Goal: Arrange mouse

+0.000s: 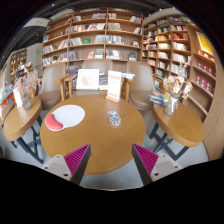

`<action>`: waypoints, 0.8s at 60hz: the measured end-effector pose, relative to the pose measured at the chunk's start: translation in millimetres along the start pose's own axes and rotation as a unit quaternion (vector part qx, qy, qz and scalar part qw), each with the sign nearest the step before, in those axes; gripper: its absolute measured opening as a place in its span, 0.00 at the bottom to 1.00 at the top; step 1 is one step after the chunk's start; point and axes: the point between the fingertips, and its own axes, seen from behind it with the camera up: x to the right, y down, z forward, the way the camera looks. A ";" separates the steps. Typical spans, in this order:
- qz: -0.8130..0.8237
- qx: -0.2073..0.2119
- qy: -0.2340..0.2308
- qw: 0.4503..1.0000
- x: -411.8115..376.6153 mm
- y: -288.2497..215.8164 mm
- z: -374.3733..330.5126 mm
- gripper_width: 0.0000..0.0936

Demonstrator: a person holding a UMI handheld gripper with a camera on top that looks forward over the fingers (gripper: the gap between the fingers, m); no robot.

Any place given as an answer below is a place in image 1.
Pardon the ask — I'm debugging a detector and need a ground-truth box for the beige right armchair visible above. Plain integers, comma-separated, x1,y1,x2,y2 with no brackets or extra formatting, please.
124,61,156,110

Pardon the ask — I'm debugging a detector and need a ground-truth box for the large wooden bookshelf centre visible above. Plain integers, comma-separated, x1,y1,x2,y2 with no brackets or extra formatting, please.
42,8,143,69

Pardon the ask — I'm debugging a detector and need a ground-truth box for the stack of books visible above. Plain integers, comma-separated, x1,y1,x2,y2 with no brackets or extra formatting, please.
149,90,169,105

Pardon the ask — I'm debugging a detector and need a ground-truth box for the small white card left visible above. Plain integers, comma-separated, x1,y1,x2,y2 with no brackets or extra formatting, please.
13,88,22,108

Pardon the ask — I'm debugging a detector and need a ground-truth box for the white red sign stand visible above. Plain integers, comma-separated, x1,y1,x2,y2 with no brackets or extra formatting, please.
106,70,121,102

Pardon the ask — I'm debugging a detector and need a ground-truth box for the vase dried flowers left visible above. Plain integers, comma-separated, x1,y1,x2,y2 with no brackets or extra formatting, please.
14,70,38,111

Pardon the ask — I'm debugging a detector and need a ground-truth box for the glass vase dried flowers right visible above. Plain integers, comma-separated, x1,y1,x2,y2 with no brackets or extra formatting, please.
163,63,193,116

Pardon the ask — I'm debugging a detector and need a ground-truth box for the round wooden right table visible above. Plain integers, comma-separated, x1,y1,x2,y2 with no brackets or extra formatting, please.
149,103,205,160

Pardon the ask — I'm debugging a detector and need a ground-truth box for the beige left armchair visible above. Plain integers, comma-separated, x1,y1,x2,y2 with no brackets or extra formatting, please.
38,62,66,109

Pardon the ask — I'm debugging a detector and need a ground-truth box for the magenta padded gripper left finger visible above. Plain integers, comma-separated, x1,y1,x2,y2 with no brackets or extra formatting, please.
42,144,91,185

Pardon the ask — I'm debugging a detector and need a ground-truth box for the distant wooden bookshelf left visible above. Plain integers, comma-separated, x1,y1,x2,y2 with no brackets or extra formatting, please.
10,49,33,83

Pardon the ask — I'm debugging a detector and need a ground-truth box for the round wooden left table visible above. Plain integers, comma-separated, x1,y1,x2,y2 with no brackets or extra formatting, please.
3,97,43,163

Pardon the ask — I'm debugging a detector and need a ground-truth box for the round wooden table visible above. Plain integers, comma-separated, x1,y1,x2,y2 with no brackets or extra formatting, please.
40,95,146,175
3,97,43,163
149,103,205,160

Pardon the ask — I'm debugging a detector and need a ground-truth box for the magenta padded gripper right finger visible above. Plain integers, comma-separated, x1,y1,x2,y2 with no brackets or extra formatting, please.
132,144,182,185

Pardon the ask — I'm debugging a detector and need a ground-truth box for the wooden bookshelf right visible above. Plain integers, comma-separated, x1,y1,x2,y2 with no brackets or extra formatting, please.
141,13,218,123

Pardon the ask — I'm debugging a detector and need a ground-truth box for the white mouse pad red rest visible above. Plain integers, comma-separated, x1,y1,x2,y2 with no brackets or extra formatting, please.
45,104,85,132

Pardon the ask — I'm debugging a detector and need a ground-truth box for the dark book on chair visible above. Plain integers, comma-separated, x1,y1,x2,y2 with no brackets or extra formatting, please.
99,74,108,90

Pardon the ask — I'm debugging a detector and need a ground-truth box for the round wooden centre table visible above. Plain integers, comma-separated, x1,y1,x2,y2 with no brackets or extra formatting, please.
40,95,146,175

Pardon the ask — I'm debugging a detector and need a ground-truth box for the white picture board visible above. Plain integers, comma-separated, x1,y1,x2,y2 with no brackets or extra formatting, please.
76,69,99,90

